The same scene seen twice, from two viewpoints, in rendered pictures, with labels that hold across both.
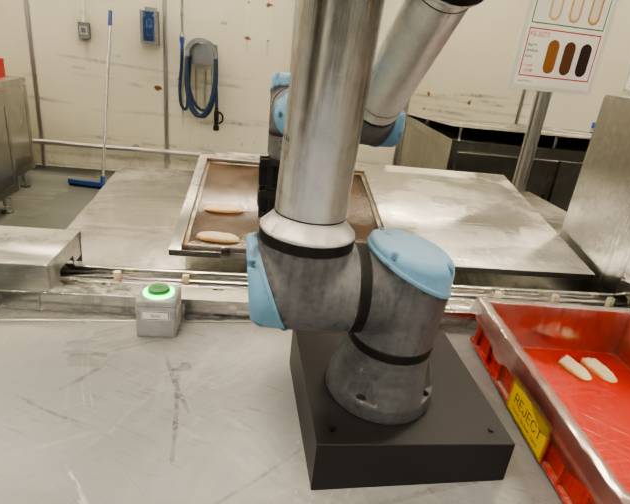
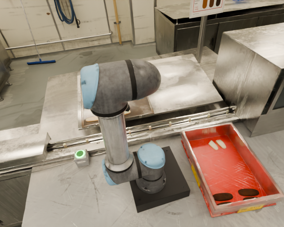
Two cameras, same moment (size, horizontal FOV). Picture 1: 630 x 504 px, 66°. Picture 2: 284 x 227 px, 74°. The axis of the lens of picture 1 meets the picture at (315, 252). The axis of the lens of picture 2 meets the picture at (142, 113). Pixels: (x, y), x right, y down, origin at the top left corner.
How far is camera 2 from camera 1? 0.45 m
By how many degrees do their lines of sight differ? 19
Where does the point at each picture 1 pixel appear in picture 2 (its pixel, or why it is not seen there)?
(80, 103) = (18, 28)
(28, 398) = (54, 200)
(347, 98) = (119, 139)
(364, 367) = (144, 182)
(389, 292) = (146, 170)
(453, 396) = (173, 176)
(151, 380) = (86, 184)
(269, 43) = not seen: outside the picture
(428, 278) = (156, 166)
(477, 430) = (180, 188)
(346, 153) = (123, 147)
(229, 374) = not seen: hidden behind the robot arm
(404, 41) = not seen: hidden behind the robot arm
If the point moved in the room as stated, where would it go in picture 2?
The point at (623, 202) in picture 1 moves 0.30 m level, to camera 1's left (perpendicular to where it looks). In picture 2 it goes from (230, 76) to (186, 81)
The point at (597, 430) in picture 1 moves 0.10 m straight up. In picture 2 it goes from (217, 170) to (221, 159)
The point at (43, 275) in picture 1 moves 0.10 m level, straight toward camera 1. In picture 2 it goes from (42, 156) to (47, 167)
